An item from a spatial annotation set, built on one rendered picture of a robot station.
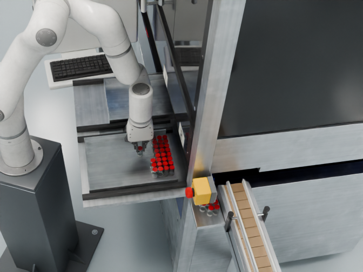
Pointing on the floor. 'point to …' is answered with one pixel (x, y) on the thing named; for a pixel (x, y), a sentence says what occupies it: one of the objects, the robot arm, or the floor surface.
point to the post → (209, 111)
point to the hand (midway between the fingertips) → (140, 145)
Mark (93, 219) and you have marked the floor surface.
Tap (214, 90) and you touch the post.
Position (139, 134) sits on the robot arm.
